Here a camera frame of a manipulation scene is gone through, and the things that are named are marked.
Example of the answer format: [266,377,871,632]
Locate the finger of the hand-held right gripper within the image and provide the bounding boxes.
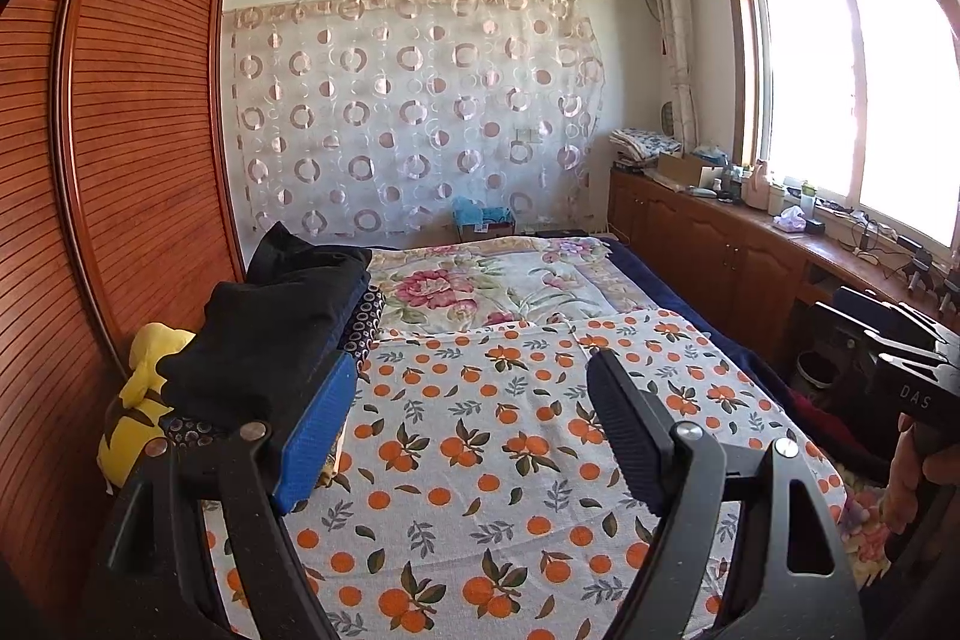
[831,286,960,348]
[812,301,944,380]

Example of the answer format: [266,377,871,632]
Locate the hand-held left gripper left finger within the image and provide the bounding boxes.
[94,351,359,640]

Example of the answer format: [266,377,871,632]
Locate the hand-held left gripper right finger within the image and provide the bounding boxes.
[586,347,867,640]

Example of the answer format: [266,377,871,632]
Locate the black printed t-shirt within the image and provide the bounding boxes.
[157,280,353,427]

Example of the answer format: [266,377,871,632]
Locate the person's right hand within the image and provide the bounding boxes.
[885,419,960,536]

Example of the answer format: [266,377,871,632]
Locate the waste bin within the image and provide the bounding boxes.
[795,349,845,412]

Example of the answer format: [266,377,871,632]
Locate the small dark device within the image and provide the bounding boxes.
[904,250,960,311]

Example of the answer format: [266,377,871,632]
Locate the folded patterned quilt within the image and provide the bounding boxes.
[161,286,387,461]

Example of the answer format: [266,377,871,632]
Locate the orange-print bedsheet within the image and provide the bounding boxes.
[202,308,848,640]

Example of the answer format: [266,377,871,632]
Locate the pink bottle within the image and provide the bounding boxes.
[745,158,781,210]

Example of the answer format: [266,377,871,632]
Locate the wooden sideboard cabinet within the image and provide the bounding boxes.
[607,167,960,401]

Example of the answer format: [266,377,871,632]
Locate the folded navy blanket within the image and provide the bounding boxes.
[247,221,374,356]

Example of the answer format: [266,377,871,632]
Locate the yellow folded blanket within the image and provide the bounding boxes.
[96,321,197,483]

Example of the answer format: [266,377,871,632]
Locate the floral bedsheet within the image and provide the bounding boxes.
[366,235,905,570]

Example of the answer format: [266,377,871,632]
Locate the wooden-framed window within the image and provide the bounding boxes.
[720,0,960,251]

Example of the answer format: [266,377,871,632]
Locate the cardboard box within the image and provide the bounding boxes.
[656,151,725,187]

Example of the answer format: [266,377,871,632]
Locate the blue bag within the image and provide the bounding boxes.
[452,196,517,236]

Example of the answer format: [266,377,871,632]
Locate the stack of folded cloths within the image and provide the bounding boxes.
[609,126,683,169]

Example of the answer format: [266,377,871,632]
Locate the circle-patterned sheer curtain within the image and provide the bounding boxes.
[221,0,605,240]

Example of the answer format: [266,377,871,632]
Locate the white window curtain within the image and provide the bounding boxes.
[646,0,698,154]

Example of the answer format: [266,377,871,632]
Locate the black cable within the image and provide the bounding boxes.
[844,212,901,262]

